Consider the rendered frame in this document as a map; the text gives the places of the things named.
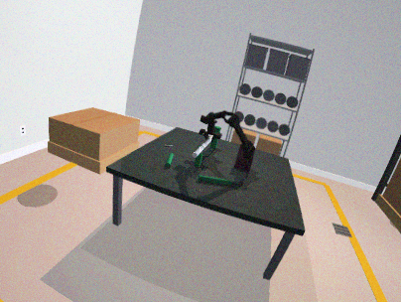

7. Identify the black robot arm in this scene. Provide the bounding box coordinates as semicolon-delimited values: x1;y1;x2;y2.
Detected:
200;111;256;160

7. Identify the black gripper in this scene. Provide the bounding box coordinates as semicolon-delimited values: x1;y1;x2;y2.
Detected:
199;126;222;143

